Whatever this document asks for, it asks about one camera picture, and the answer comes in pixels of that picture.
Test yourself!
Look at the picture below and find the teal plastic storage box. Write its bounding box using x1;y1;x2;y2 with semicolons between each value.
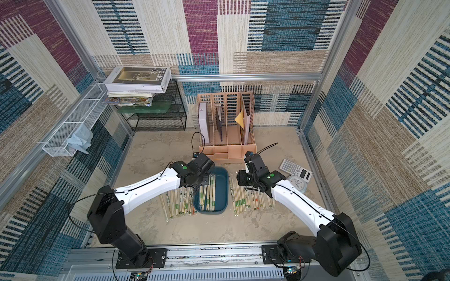
193;166;229;215

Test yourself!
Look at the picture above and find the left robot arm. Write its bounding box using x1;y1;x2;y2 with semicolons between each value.
87;153;215;268

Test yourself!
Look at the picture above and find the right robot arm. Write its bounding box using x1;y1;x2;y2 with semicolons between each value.
237;152;363;277

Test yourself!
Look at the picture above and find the white box in organizer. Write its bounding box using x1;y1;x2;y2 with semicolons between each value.
198;103;210;145

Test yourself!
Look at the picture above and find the white calculator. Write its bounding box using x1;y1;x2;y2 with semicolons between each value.
280;159;312;183

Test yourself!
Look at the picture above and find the white round alarm clock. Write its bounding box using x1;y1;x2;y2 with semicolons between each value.
287;175;307;194

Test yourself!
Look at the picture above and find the pink folder in organizer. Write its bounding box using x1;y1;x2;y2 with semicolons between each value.
243;107;251;145

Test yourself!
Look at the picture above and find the yellow paper in organizer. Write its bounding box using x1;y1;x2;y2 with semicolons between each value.
234;111;245;129

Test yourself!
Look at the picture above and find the pink desktop file organizer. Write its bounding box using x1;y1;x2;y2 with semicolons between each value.
197;92;257;164

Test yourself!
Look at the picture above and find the green folder on shelf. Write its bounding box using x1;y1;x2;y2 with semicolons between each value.
118;104;171;114

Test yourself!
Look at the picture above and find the stack of colourful magazines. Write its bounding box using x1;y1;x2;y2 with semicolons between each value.
102;91;157;107

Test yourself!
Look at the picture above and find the large white book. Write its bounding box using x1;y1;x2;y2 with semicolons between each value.
103;66;172;93

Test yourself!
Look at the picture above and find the crumpled white tissue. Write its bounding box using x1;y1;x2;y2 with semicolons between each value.
67;124;93;155

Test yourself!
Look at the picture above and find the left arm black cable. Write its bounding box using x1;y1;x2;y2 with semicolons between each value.
67;131;206;281

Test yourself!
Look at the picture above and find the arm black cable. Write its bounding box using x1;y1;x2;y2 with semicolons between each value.
67;131;206;281
256;142;371;272

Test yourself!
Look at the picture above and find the black wire mesh shelf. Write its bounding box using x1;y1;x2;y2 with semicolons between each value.
116;79;187;132

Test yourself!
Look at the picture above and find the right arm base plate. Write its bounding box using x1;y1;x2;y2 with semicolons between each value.
261;244;312;264

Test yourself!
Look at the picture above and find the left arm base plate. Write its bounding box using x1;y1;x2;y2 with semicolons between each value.
115;248;168;269

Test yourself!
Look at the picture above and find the aluminium front rail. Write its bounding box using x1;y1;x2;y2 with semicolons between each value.
63;242;363;271

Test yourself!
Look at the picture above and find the white wire wall basket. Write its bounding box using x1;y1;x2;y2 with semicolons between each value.
42;84;106;157

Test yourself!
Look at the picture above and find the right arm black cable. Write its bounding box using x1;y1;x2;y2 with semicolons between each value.
256;142;371;272

